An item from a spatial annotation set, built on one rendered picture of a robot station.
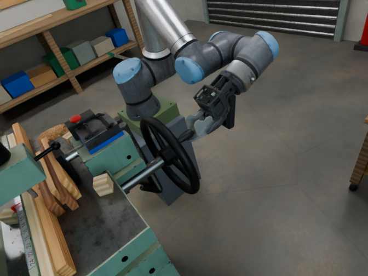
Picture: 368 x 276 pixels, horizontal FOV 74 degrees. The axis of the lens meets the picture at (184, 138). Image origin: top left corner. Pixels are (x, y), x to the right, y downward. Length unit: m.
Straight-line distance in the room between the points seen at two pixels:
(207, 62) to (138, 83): 0.54
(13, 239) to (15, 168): 0.33
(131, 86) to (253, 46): 0.66
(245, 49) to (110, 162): 0.49
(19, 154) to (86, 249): 0.24
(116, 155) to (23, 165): 0.22
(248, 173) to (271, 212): 0.32
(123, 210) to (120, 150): 0.17
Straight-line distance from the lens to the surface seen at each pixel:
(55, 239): 0.58
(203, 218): 1.57
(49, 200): 0.65
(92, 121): 0.71
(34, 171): 0.60
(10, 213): 0.89
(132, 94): 1.24
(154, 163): 0.75
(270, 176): 1.72
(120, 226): 0.57
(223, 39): 0.82
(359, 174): 1.61
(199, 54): 0.76
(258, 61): 0.74
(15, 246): 0.85
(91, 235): 0.59
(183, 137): 0.67
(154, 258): 0.65
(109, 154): 0.67
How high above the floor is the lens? 1.34
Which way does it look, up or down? 41 degrees down
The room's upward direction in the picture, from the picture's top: 16 degrees counter-clockwise
